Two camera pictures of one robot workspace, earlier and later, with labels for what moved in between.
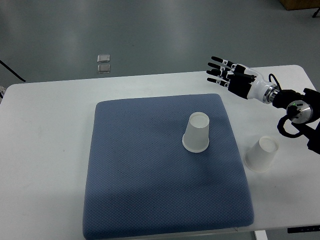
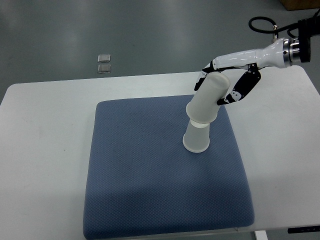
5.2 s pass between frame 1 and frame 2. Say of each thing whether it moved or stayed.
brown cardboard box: stayed
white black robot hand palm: moved
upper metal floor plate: stayed
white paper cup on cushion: stayed
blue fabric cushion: stayed
